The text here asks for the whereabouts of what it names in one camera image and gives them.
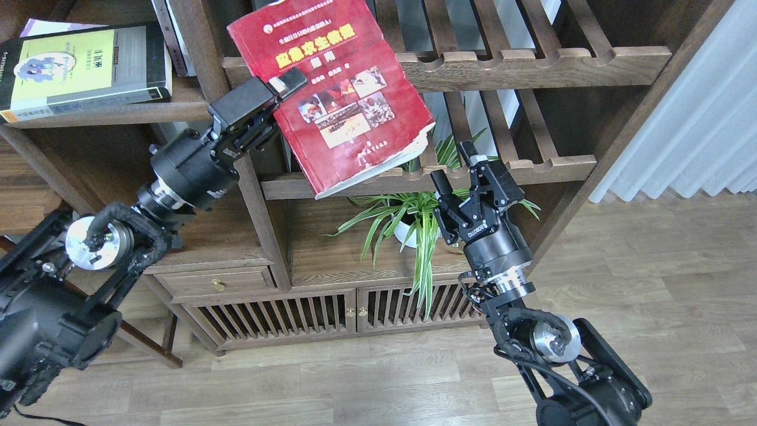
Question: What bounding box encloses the white plant pot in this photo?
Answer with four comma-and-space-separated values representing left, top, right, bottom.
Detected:
394, 213, 441, 249

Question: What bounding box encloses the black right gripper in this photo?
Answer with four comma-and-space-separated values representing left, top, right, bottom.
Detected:
431, 141, 533, 282

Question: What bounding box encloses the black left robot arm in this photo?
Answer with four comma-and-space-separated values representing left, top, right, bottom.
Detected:
1, 68, 308, 417

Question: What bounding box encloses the red cover book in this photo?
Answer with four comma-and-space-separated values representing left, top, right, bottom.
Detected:
227, 1, 435, 199

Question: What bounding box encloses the pale lilac white book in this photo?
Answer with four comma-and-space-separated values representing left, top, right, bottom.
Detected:
20, 18, 105, 37

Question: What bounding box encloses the green and black book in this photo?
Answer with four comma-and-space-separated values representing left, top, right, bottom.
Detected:
1, 21, 173, 124

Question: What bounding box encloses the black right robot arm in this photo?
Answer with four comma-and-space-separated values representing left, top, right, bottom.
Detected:
432, 141, 654, 425

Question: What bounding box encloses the green spider plant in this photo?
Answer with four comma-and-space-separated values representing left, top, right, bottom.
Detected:
336, 138, 539, 317

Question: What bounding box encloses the dark wooden bookshelf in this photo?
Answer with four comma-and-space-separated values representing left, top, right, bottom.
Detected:
2, 1, 732, 353

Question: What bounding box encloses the white sheer curtain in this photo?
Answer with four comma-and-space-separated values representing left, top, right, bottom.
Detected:
589, 1, 756, 203

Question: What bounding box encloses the wooden side furniture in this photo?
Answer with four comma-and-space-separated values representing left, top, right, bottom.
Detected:
0, 139, 183, 369

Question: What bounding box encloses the grey upright book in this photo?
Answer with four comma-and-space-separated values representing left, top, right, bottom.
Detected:
151, 1, 191, 76

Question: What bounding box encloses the brass drawer knob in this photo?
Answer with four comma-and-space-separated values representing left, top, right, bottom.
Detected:
212, 279, 225, 292

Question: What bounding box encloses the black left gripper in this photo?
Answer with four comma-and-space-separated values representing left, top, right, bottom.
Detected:
148, 68, 309, 214

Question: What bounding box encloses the white blue upright book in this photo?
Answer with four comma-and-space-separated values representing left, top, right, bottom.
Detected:
167, 1, 196, 76

